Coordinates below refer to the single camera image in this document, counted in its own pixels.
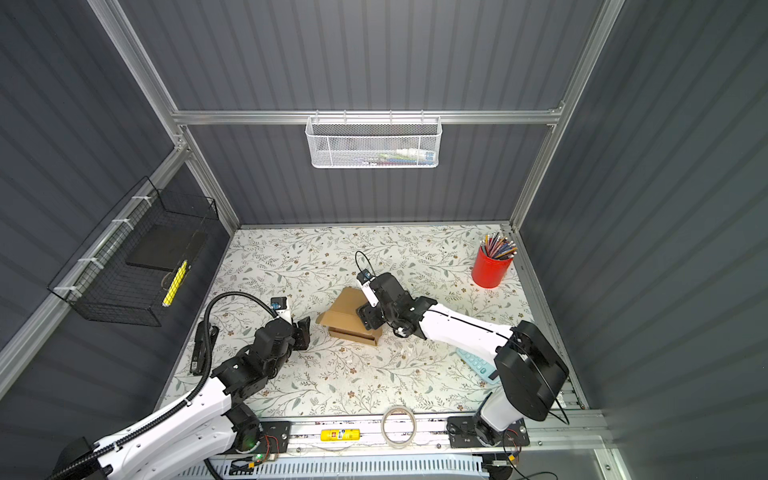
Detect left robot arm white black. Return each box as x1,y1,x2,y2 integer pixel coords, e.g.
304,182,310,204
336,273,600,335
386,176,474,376
50,295,311,479

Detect markers in white basket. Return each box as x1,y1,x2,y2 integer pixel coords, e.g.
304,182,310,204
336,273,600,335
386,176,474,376
358,148,438,166

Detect black stapler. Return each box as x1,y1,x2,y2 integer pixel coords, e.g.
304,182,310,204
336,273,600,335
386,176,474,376
189,322,220,377

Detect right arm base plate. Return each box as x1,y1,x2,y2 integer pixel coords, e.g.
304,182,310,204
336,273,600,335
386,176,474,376
446,415,530,449

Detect brown cardboard box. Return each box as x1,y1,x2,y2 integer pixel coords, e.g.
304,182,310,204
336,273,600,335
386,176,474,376
317,287,382,346

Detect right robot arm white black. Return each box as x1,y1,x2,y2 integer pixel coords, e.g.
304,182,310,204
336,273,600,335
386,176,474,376
356,269,569,444

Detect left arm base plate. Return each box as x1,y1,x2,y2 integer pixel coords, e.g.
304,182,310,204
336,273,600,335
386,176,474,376
220,421,292,455

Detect black wire mesh basket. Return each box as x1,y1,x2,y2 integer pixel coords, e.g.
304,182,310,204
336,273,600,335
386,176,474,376
48,180,220,327

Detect bundle of coloured pencils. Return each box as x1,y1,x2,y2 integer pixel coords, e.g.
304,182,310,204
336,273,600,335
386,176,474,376
480,232,518,261

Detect red metal pencil cup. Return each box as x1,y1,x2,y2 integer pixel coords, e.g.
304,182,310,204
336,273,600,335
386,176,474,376
471,248,513,289

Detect black foam pad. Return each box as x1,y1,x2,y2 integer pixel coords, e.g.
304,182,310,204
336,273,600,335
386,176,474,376
126,225,208,272

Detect clear tape roll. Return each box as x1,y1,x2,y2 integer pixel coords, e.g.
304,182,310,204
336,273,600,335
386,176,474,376
379,405,417,449

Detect yellow spirit level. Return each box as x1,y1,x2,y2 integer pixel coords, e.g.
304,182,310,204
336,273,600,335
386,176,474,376
320,429,361,442

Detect white wire mesh basket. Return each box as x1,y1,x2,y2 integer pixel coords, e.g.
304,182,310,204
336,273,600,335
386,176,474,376
305,116,443,169

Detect yellow striped tool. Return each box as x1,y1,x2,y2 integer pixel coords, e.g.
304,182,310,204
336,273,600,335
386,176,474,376
161,260,189,308

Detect black corrugated cable hose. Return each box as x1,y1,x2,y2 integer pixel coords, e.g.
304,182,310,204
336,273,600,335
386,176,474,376
44,291,280,480

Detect teal calculator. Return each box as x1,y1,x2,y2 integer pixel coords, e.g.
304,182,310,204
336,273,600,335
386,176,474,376
455,349,499,385

